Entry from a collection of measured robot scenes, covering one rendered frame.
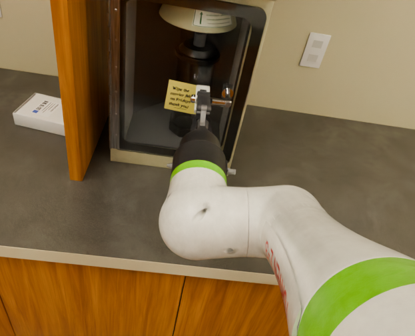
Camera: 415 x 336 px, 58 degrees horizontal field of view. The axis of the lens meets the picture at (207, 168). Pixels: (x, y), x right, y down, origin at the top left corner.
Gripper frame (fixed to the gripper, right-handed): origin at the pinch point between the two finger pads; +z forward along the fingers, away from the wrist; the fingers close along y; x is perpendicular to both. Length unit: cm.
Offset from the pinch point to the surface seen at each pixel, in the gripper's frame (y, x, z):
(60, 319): -60, 31, -22
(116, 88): -2.1, 19.2, 4.3
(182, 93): -1.3, 4.5, 4.1
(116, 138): -16.2, 19.9, 4.3
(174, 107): -5.2, 6.1, 4.1
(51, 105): -20, 42, 22
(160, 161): -23.4, 8.8, 5.4
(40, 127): -23, 43, 14
